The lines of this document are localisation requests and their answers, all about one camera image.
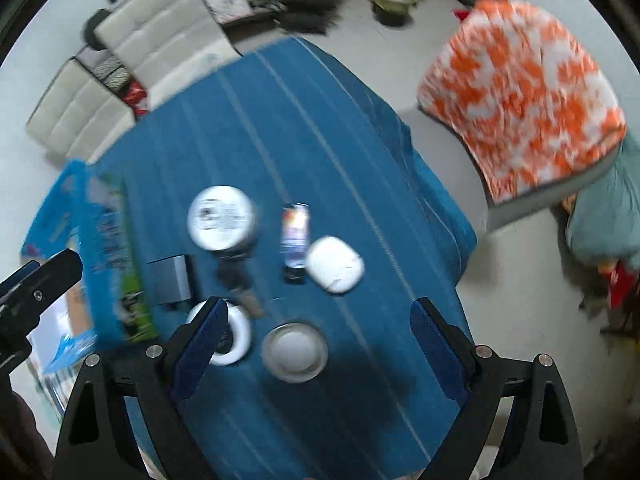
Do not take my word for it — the dark key bunch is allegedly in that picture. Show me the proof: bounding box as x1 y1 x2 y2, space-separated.
215 262 266 318

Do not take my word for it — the white tufted ottoman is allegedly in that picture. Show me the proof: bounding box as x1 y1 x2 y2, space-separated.
26 59 137 163

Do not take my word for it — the blue striped tablecloth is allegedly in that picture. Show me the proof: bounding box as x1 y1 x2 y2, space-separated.
85 36 478 480

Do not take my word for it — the round silver lid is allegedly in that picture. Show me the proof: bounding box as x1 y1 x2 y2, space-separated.
261 322 329 384

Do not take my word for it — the white tape roll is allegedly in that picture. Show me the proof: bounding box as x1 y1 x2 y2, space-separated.
186 301 252 366

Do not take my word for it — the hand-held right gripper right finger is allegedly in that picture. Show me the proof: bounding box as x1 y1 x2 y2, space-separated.
409 297 586 480

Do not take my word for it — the dark grey square box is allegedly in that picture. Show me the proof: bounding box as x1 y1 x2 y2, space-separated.
146 254 197 308

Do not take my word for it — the orange and white blanket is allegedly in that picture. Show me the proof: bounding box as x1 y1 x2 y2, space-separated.
416 0 627 205

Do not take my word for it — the small blue printed can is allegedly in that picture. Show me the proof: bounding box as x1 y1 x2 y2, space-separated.
280 203 310 285

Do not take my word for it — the teal cushion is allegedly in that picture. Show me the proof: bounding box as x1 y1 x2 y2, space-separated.
566 135 640 266

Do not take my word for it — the white rounded case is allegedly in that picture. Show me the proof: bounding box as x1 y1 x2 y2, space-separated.
305 236 365 294

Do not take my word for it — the white round labelled jar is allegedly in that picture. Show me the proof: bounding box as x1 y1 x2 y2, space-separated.
187 185 260 256

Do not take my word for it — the striped cushion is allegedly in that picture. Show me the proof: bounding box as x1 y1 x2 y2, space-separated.
92 52 132 95

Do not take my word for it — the red and yellow cloth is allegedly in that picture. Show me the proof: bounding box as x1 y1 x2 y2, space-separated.
597 257 640 311

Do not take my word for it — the dark clutter pile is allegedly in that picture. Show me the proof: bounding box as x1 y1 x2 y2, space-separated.
272 0 341 36

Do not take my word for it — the red packet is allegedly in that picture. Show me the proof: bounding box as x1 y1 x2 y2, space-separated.
122 80 150 117

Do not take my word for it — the blue and green cardboard box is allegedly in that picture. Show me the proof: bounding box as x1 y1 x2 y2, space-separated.
20 160 160 376

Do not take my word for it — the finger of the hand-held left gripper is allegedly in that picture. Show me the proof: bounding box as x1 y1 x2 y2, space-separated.
0 249 84 333
0 259 43 293

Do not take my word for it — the black round stool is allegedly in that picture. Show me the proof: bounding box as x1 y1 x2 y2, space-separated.
82 8 117 51

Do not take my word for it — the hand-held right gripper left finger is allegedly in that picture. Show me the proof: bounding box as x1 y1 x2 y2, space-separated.
52 296 231 480

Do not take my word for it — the white tufted sofa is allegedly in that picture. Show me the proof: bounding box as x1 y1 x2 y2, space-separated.
94 0 241 108

